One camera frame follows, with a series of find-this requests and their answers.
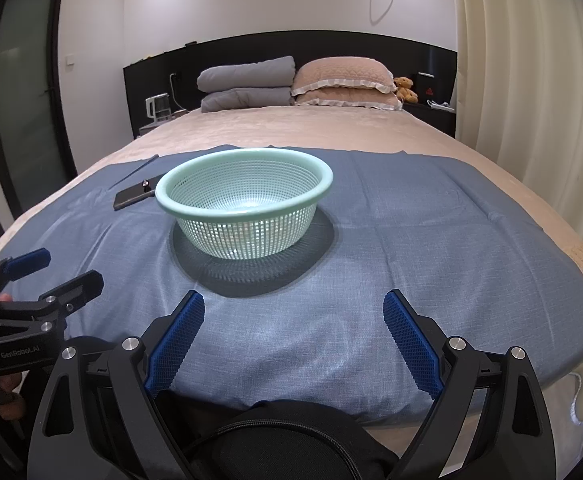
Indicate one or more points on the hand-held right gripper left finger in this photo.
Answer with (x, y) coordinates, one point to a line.
(176, 345)

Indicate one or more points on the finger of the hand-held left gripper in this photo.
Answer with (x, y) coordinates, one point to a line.
(78, 287)
(31, 259)

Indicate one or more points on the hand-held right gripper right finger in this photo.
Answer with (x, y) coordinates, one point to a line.
(411, 345)

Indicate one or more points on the mint green plastic basket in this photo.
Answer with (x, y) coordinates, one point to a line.
(211, 230)

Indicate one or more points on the black smartphone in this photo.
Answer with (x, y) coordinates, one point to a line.
(131, 197)

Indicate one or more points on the blue cloth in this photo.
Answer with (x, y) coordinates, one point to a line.
(421, 220)

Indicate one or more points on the dark framed glass door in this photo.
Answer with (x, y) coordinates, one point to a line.
(26, 85)

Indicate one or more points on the white bedside table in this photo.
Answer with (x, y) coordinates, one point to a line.
(161, 124)

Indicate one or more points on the clear electric kettle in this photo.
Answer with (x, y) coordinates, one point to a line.
(159, 107)

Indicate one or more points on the black bedside table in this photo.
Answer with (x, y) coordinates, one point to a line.
(431, 120)

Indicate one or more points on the white power strip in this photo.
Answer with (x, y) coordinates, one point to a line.
(441, 105)

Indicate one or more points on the pink frilled pillow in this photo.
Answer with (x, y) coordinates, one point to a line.
(341, 74)
(351, 101)

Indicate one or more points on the brown teddy bear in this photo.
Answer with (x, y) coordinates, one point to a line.
(405, 89)

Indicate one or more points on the black box red triangle mark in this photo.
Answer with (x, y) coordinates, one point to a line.
(426, 89)

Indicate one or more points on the cream curtain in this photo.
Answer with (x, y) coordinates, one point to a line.
(521, 110)

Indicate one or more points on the black headboard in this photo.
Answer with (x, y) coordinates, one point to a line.
(251, 47)

